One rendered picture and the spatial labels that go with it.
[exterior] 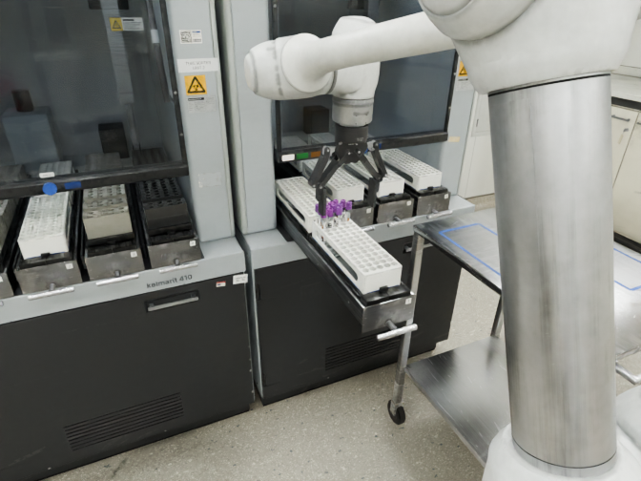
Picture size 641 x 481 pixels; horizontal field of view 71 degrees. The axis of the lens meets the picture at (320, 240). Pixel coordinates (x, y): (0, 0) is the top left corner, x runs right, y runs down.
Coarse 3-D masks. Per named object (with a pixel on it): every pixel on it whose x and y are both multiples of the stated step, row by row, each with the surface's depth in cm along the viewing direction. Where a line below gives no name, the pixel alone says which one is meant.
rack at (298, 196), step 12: (276, 180) 146; (288, 180) 146; (300, 180) 146; (276, 192) 147; (288, 192) 139; (300, 192) 139; (312, 192) 138; (288, 204) 139; (300, 204) 130; (312, 204) 130; (300, 216) 136; (312, 216) 123
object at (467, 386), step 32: (416, 224) 130; (448, 224) 130; (480, 224) 130; (416, 256) 132; (448, 256) 117; (480, 256) 114; (640, 256) 115; (416, 288) 139; (640, 288) 103; (640, 320) 93; (448, 352) 161; (480, 352) 161; (416, 384) 149; (448, 384) 148; (480, 384) 148; (448, 416) 137; (480, 416) 137; (480, 448) 127
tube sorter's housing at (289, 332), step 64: (256, 0) 111; (256, 128) 126; (448, 128) 153; (256, 192) 135; (256, 256) 134; (256, 320) 147; (320, 320) 157; (448, 320) 187; (256, 384) 170; (320, 384) 181
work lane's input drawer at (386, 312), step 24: (288, 216) 137; (312, 240) 122; (336, 264) 111; (336, 288) 110; (384, 288) 101; (408, 288) 102; (360, 312) 99; (384, 312) 101; (408, 312) 104; (384, 336) 98
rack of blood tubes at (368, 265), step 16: (352, 224) 119; (320, 240) 119; (336, 240) 112; (352, 240) 112; (368, 240) 112; (336, 256) 115; (352, 256) 105; (368, 256) 106; (384, 256) 106; (352, 272) 109; (368, 272) 99; (384, 272) 100; (400, 272) 102; (368, 288) 100
